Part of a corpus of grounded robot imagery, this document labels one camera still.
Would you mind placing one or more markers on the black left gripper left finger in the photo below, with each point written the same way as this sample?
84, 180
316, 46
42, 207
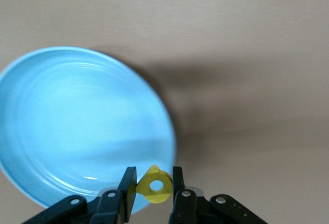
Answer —
123, 203

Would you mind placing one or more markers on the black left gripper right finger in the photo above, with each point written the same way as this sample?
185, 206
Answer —
180, 203

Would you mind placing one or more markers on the yellow letter a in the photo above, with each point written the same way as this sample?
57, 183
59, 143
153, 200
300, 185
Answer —
164, 183

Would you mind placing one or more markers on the blue plate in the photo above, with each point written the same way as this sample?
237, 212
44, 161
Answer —
77, 118

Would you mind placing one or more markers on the brown table cover sheet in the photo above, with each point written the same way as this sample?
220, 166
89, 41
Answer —
231, 28

